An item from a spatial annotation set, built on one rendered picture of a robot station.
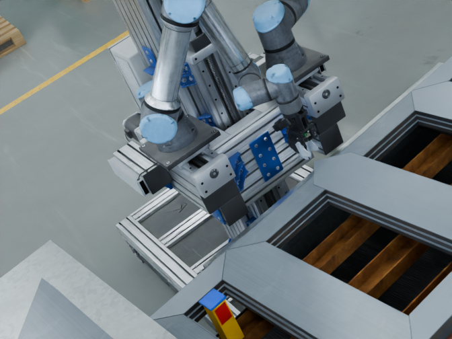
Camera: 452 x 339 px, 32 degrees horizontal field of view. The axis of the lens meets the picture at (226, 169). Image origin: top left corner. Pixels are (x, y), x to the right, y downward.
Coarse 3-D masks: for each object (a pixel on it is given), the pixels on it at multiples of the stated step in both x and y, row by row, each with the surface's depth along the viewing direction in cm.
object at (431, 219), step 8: (448, 192) 222; (440, 200) 221; (448, 200) 220; (432, 208) 219; (440, 208) 218; (448, 208) 217; (424, 216) 218; (432, 216) 217; (440, 216) 216; (448, 216) 215; (416, 224) 217; (424, 224) 216; (432, 224) 214; (440, 224) 213; (432, 232) 212
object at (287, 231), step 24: (408, 120) 260; (432, 120) 256; (384, 144) 255; (312, 216) 242; (360, 216) 235; (384, 216) 227; (288, 240) 239; (432, 240) 213; (216, 288) 228; (192, 312) 224; (264, 312) 215; (216, 336) 215; (312, 336) 199; (432, 336) 185
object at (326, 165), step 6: (336, 156) 256; (342, 156) 255; (324, 162) 256; (330, 162) 255; (336, 162) 254; (318, 168) 255; (324, 168) 253; (330, 168) 252; (318, 174) 252; (324, 174) 251
